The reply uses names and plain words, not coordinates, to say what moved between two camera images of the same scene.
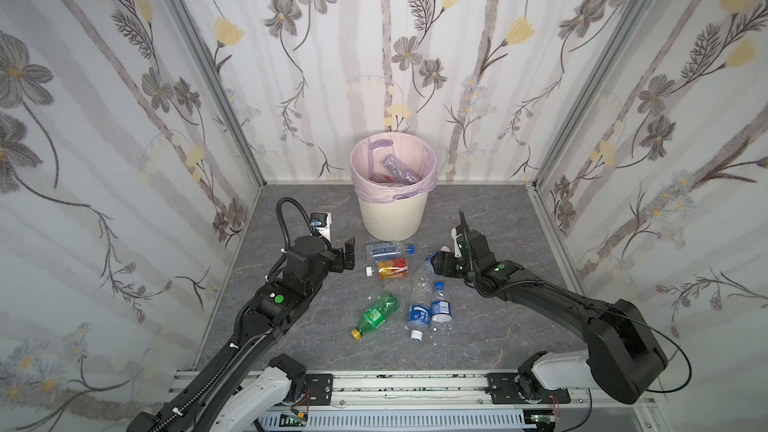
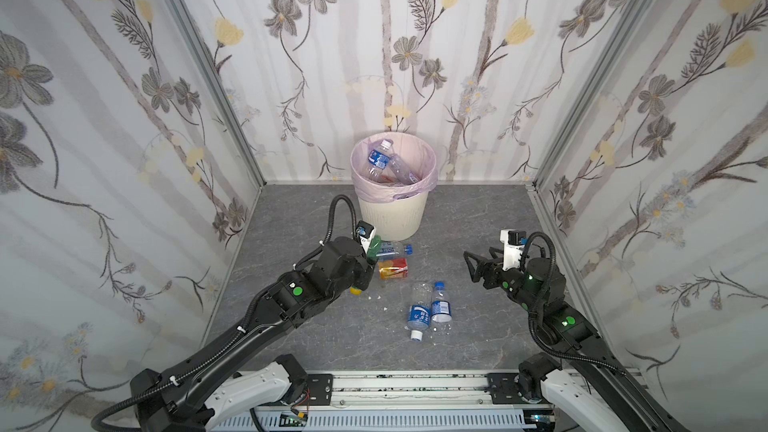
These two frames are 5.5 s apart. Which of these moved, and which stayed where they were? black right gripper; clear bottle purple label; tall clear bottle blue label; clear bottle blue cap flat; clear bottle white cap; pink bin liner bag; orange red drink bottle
Moved: tall clear bottle blue label; black right gripper
Stayed: clear bottle blue cap flat; pink bin liner bag; clear bottle purple label; clear bottle white cap; orange red drink bottle
